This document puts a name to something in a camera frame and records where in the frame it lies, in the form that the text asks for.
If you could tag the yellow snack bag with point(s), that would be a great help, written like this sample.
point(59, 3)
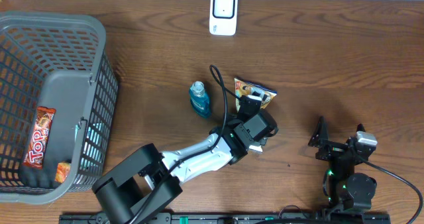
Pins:
point(251, 89)

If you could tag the white barcode scanner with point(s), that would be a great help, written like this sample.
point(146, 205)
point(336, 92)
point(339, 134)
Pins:
point(223, 17)

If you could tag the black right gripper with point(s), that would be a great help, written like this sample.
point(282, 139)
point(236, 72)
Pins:
point(332, 149)

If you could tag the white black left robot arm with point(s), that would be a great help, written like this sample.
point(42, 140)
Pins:
point(144, 183)

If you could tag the small orange snack packet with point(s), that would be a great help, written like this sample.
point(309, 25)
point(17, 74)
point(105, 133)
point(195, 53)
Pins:
point(62, 171)

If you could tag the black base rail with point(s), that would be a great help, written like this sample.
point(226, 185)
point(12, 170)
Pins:
point(186, 218)

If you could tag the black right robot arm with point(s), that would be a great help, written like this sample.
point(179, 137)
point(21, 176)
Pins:
point(348, 190)

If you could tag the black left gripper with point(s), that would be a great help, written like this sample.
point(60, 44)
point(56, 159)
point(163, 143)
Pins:
point(262, 138)

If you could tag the grey plastic basket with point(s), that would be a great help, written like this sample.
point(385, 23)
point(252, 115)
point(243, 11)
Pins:
point(56, 61)

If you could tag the red chocolate bar wrapper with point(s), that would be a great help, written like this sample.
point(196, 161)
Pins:
point(34, 157)

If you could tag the blue mouthwash bottle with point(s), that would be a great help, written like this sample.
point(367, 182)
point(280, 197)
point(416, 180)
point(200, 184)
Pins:
point(199, 99)

